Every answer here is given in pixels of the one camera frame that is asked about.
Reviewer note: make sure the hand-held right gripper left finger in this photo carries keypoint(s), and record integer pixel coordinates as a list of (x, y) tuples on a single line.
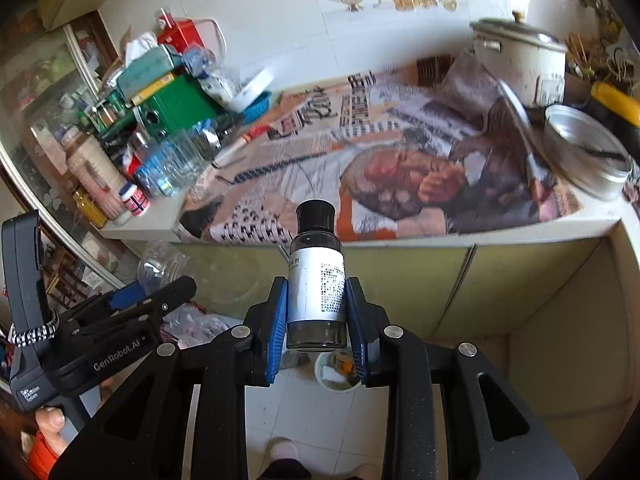
[(277, 330)]

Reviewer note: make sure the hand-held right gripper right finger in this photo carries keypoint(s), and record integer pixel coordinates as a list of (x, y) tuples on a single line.
[(357, 330)]

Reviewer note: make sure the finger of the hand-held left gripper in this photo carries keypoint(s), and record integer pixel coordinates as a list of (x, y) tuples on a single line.
[(127, 295), (115, 322)]

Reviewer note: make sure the small clear glass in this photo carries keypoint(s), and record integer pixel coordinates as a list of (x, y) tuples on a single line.
[(160, 265)]

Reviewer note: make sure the small white trash bin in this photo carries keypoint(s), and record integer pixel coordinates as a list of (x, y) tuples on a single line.
[(332, 377)]

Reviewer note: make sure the dark bottle with white label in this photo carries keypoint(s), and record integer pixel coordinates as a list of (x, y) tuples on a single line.
[(317, 285)]

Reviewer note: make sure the person's left hand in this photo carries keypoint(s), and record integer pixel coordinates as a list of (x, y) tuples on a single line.
[(50, 420)]

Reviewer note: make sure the clear plastic bag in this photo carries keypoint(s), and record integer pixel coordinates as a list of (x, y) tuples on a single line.
[(200, 322)]

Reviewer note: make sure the yellow jar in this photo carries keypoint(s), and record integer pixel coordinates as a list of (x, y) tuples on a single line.
[(91, 210)]

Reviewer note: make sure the white jar with red label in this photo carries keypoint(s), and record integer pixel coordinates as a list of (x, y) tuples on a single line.
[(134, 201)]

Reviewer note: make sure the beige stacked cups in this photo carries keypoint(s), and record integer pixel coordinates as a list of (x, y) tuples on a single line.
[(95, 172)]

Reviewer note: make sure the person's left foot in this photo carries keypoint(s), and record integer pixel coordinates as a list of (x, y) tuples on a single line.
[(282, 449)]

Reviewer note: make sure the clear plastic water bottle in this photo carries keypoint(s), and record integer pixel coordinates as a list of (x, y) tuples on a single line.
[(170, 165)]

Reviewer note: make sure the glass door cabinet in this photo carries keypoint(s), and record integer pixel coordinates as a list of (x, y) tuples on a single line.
[(45, 110)]

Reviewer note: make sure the newspaper print tablecloth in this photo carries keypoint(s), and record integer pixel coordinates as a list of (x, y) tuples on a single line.
[(300, 160)]

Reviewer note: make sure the white stick with red end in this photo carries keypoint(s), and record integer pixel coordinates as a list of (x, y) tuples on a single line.
[(240, 144)]

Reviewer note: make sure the green box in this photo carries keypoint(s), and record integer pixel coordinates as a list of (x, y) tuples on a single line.
[(172, 105)]

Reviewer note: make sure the yellow box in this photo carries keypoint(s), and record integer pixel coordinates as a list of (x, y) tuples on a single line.
[(152, 89)]

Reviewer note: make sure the teal tissue box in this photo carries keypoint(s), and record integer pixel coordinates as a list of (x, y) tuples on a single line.
[(145, 72)]

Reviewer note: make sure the blue plastic basket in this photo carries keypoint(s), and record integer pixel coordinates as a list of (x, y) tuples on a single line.
[(257, 106)]

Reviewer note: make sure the plastic bag with white packets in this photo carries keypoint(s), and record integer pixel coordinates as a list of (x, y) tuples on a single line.
[(212, 77)]

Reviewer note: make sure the red box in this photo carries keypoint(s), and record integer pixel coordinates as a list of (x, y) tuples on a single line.
[(180, 35)]

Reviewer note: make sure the metal ladle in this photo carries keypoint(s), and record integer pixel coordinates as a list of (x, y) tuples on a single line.
[(520, 120)]

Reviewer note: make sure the round metal pot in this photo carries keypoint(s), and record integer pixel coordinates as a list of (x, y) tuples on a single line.
[(575, 172)]

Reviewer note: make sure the black utensil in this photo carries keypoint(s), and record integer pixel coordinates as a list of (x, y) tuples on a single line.
[(600, 152)]

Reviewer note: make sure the white rice cooker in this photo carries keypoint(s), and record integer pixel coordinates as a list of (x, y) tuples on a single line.
[(520, 60)]

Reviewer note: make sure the bundle of wooden chopsticks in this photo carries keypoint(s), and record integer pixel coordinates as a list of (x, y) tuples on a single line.
[(582, 55)]

